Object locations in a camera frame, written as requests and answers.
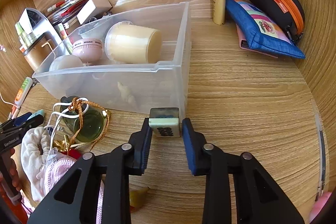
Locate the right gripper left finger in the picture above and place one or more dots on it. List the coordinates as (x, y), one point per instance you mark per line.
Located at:
(74, 199)

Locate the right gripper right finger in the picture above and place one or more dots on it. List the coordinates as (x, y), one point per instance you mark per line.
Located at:
(259, 199)

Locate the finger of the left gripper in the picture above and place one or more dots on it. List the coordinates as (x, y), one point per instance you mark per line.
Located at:
(18, 121)
(26, 126)

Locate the white drawstring pouch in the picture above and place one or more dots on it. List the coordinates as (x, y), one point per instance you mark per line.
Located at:
(36, 162)

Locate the brown braided cord charm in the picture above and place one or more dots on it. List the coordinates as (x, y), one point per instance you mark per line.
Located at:
(73, 107)

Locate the dark green spray bottle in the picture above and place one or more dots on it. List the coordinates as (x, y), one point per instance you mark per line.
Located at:
(93, 123)

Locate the green white mahjong tile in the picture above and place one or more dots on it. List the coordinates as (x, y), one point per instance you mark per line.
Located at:
(165, 122)

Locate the teal eraser block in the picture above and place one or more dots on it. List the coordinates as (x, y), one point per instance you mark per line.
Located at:
(39, 112)

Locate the white orange tube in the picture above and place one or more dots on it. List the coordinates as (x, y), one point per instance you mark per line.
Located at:
(23, 91)

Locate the white round jar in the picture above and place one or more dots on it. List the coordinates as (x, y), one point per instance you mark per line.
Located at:
(65, 63)

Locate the brown mug with lid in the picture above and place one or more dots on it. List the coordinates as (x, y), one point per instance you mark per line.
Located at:
(36, 53)

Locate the fruit pattern box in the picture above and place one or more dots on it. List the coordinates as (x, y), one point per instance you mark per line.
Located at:
(64, 36)

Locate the silver file holder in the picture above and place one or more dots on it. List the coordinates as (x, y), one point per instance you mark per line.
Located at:
(36, 25)

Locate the stack of books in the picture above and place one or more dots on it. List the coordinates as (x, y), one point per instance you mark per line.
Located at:
(64, 11)

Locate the beige plastic cup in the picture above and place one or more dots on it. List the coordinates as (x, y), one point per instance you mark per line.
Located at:
(133, 44)

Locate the clear plastic storage bin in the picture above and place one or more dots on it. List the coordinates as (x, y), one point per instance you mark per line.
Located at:
(128, 87)

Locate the white cardboard box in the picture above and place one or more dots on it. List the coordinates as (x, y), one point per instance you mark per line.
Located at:
(93, 8)

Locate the pink notebook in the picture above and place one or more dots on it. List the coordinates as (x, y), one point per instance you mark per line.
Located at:
(244, 45)

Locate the blue patchwork pouch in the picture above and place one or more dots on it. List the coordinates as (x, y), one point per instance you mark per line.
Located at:
(261, 32)

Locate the black orange zipper case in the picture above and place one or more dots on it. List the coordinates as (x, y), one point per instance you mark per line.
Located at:
(287, 14)

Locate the yellow lotion tube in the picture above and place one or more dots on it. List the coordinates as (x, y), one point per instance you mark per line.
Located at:
(219, 7)

